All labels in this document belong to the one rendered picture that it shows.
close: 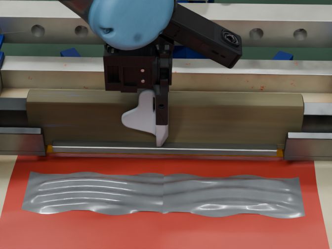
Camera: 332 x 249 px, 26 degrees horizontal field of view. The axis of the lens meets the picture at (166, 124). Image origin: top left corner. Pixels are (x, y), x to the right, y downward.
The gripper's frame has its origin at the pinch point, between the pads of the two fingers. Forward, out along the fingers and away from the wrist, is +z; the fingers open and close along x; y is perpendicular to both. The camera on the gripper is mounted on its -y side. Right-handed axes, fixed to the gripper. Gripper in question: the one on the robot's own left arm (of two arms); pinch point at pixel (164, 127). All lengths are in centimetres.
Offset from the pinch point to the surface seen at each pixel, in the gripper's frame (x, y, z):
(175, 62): -17.4, -1.2, 1.8
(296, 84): -14.9, -19.5, 3.8
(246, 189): 7.0, -10.8, 4.5
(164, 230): 13.5, -0.3, 5.3
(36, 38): -21.8, 20.8, 0.7
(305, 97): -13.8, -21.0, 5.3
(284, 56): -156, -42, 96
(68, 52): -156, 42, 96
